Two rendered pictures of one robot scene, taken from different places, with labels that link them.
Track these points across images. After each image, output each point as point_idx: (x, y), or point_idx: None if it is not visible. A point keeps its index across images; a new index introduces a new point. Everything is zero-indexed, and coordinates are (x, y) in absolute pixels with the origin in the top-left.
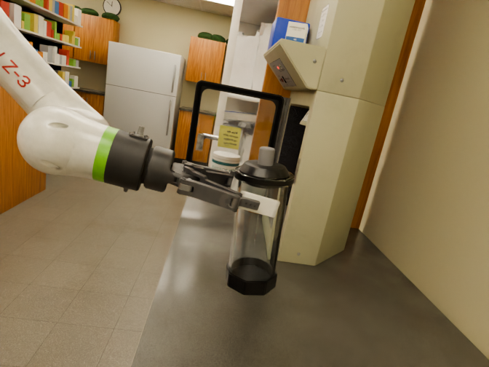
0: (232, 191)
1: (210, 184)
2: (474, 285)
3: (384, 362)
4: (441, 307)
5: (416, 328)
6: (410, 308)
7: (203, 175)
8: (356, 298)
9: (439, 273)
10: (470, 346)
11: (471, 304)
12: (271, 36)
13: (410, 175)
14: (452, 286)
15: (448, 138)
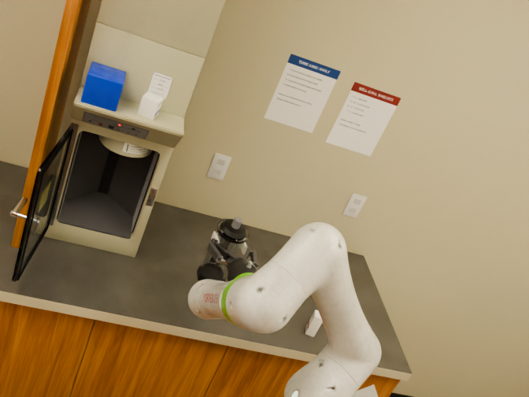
0: (249, 250)
1: (247, 256)
2: (190, 185)
3: None
4: (167, 202)
5: (195, 227)
6: (177, 218)
7: (244, 255)
8: (174, 238)
9: (161, 185)
10: (204, 216)
11: (190, 194)
12: (96, 90)
13: None
14: (174, 190)
15: None
